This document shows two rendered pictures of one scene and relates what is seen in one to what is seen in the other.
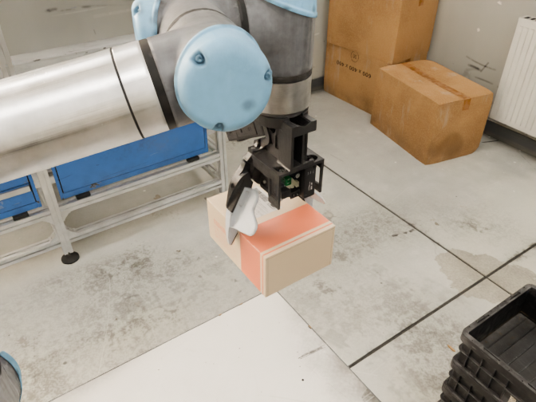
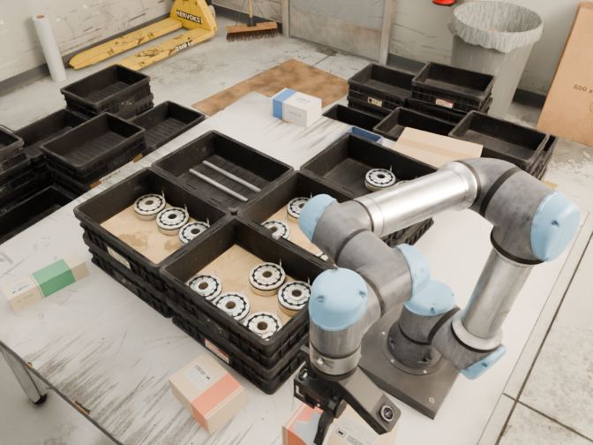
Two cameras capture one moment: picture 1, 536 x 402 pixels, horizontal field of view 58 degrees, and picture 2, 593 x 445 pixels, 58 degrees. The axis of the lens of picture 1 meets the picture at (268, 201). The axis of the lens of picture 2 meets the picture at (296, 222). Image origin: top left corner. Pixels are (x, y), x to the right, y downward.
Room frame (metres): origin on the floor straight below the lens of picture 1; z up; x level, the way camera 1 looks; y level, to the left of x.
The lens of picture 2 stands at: (0.97, -0.23, 1.98)
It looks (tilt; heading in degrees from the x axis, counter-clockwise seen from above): 41 degrees down; 160
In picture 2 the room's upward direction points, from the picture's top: straight up
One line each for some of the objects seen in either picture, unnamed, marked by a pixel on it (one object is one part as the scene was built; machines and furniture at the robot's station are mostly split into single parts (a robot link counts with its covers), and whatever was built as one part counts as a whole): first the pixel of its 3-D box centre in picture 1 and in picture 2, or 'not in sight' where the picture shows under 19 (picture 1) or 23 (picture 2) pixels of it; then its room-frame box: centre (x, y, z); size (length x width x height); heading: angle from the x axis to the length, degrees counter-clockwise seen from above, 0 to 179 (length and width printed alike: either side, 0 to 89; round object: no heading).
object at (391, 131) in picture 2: not in sight; (414, 155); (-1.12, 1.21, 0.31); 0.40 x 0.30 x 0.34; 34
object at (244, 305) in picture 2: not in sight; (230, 306); (0.03, -0.07, 0.86); 0.10 x 0.10 x 0.01
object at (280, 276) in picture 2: not in sight; (266, 275); (-0.05, 0.05, 0.86); 0.10 x 0.10 x 0.01
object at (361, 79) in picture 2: not in sight; (385, 104); (-1.68, 1.31, 0.31); 0.40 x 0.30 x 0.34; 34
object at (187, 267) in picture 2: not in sight; (250, 288); (-0.01, -0.01, 0.87); 0.40 x 0.30 x 0.11; 31
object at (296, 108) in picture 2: not in sight; (296, 107); (-1.11, 0.52, 0.75); 0.20 x 0.12 x 0.09; 36
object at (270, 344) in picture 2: not in sight; (249, 275); (-0.01, -0.01, 0.92); 0.40 x 0.30 x 0.02; 31
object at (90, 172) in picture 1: (130, 120); not in sight; (1.87, 0.59, 0.60); 0.72 x 0.03 x 0.56; 124
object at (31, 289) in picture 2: not in sight; (47, 281); (-0.38, -0.57, 0.73); 0.24 x 0.06 x 0.06; 112
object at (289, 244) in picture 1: (268, 230); (339, 434); (0.56, 0.00, 1.08); 0.16 x 0.12 x 0.07; 34
